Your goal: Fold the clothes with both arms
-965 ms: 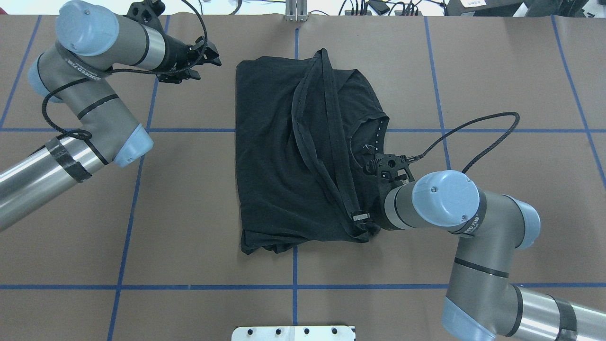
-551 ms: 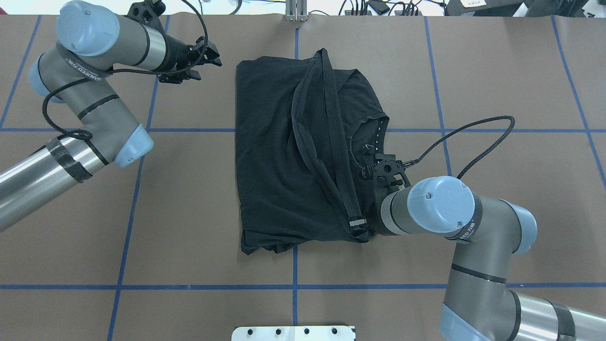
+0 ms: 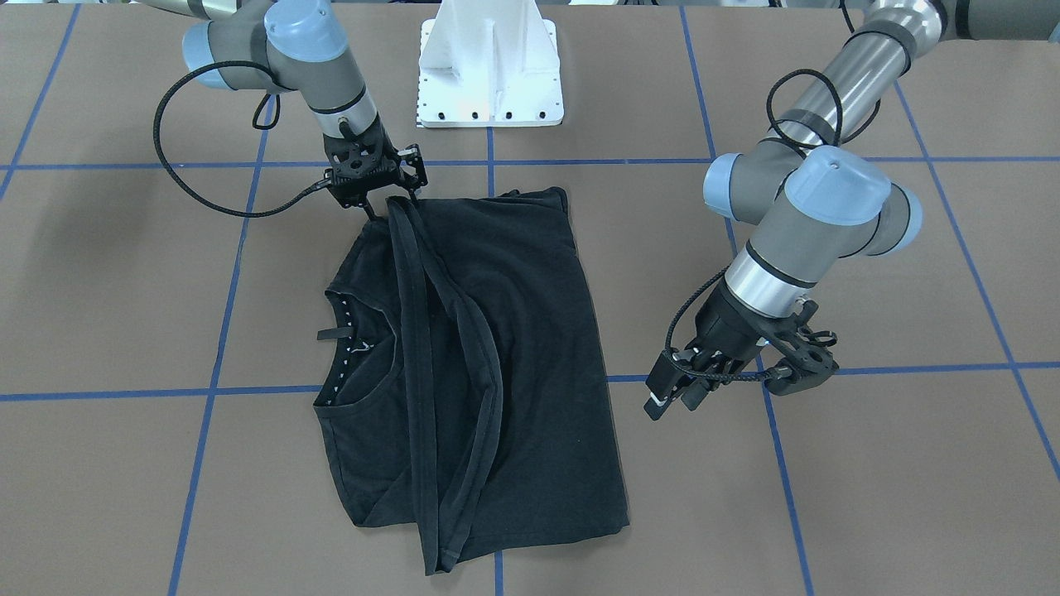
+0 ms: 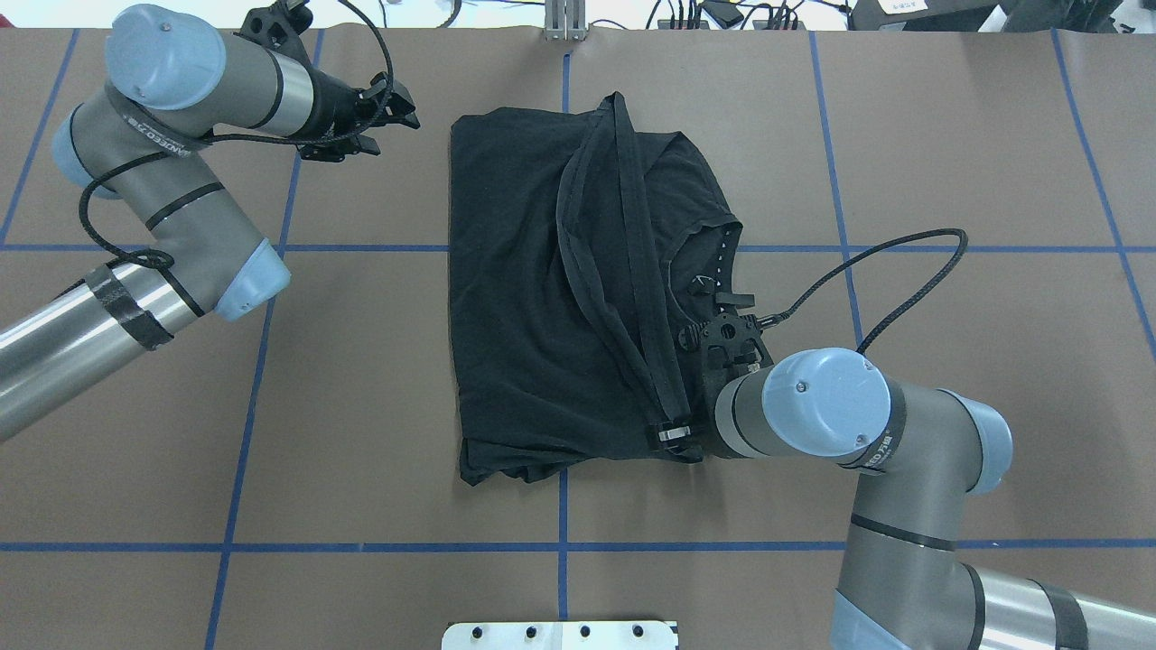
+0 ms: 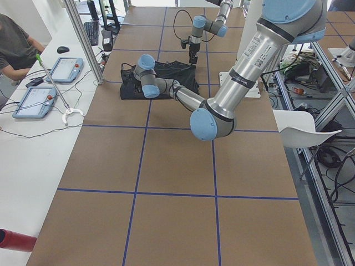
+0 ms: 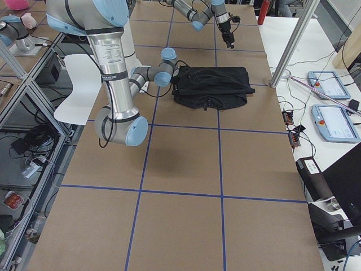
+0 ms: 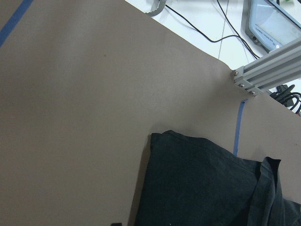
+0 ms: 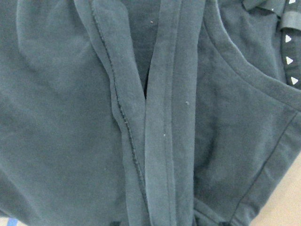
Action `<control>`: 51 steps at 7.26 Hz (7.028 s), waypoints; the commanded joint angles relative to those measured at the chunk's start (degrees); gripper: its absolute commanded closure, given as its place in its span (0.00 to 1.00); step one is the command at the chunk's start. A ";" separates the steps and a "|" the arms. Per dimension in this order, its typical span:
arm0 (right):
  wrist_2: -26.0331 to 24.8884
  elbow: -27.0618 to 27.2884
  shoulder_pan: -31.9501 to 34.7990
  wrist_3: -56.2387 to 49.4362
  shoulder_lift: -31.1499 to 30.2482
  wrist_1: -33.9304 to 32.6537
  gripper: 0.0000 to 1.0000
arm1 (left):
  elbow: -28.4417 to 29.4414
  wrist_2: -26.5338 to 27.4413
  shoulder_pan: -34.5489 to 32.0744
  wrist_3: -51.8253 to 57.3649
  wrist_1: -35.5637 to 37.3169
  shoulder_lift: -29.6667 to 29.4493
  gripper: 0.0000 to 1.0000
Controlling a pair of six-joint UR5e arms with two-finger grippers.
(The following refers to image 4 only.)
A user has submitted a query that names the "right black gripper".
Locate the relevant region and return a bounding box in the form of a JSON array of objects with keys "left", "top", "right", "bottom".
[{"left": 649, "top": 311, "right": 773, "bottom": 460}]

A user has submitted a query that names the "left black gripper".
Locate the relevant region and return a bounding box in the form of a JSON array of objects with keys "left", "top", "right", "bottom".
[{"left": 239, "top": 1, "right": 421, "bottom": 163}]

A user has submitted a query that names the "black graphic t-shirt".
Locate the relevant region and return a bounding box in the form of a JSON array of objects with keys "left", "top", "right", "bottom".
[{"left": 447, "top": 93, "right": 742, "bottom": 486}]

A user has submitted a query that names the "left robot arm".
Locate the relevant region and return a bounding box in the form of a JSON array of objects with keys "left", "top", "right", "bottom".
[{"left": 1, "top": 1, "right": 420, "bottom": 440}]

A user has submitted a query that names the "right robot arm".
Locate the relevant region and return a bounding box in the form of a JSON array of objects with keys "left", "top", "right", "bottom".
[{"left": 657, "top": 311, "right": 1153, "bottom": 649}]

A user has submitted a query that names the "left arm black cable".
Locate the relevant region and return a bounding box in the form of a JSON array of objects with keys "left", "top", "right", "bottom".
[{"left": 77, "top": 0, "right": 398, "bottom": 272}]

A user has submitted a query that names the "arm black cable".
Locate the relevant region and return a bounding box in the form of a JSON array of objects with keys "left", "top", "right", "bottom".
[
  {"left": 754, "top": 227, "right": 969, "bottom": 359},
  {"left": 77, "top": 0, "right": 398, "bottom": 272}
]

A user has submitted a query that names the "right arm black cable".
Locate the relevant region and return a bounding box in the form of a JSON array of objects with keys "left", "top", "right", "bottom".
[{"left": 754, "top": 227, "right": 969, "bottom": 359}]

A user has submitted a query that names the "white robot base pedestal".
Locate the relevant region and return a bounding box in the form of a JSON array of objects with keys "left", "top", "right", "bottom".
[{"left": 440, "top": 618, "right": 680, "bottom": 649}]

